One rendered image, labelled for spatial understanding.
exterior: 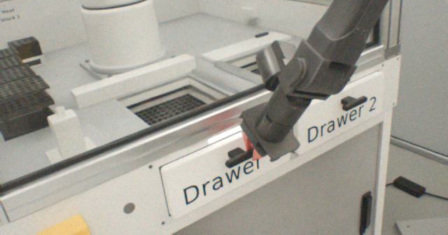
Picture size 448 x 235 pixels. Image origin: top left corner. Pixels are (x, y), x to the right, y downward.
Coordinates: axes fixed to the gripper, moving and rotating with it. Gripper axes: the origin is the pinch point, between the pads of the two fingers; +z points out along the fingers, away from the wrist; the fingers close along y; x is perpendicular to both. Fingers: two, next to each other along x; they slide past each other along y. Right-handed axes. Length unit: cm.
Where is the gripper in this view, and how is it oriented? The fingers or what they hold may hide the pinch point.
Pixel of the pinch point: (253, 153)
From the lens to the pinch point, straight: 79.3
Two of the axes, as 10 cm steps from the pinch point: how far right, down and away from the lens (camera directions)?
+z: -2.6, 5.5, 7.9
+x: -8.1, 3.3, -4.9
